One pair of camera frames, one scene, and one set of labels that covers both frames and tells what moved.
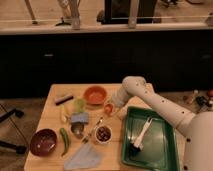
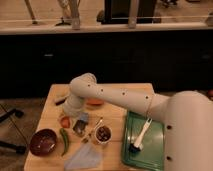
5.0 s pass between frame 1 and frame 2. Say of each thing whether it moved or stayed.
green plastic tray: stayed
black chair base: stayed
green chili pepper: stayed
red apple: moved
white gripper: moved
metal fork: stayed
